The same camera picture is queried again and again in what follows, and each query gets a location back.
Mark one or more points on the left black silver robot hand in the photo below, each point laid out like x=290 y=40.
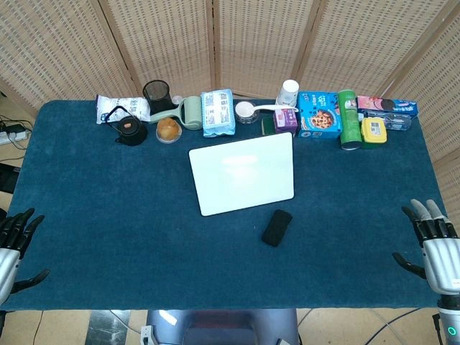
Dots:
x=9 y=258

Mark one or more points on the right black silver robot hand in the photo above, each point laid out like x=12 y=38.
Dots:
x=440 y=262

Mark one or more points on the black eraser block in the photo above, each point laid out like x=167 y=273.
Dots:
x=276 y=228

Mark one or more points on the white board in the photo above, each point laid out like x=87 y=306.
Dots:
x=244 y=172

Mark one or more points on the white power strip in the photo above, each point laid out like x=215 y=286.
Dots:
x=14 y=136

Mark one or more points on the blue fabric table mat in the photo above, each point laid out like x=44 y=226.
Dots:
x=143 y=223

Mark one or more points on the yellow lidded container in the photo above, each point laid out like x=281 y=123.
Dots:
x=374 y=131

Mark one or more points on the pink blue biscuit box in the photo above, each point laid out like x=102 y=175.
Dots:
x=388 y=105

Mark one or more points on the green chips can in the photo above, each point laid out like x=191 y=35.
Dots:
x=349 y=118

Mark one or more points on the blue cookie box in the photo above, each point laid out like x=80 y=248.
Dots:
x=320 y=116

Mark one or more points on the white blue snack bag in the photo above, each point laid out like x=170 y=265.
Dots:
x=118 y=104

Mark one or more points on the orange fruit jelly cup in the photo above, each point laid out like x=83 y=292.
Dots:
x=167 y=130

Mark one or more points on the small purple box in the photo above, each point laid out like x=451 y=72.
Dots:
x=286 y=121

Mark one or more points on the small dark green box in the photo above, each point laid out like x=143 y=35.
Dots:
x=267 y=126

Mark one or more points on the black mesh pen holder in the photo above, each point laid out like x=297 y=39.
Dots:
x=158 y=97

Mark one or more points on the grey robot torso base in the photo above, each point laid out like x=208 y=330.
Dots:
x=223 y=327

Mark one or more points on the white plastic spoon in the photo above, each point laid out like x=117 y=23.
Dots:
x=276 y=108

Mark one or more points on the pale green lint roller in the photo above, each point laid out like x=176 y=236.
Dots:
x=192 y=113

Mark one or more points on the clear round powder container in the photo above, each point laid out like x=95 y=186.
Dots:
x=244 y=114

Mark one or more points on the light blue tissue pack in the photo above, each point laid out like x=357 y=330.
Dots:
x=218 y=113

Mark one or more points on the woven wooden folding screen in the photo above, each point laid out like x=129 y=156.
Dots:
x=258 y=43

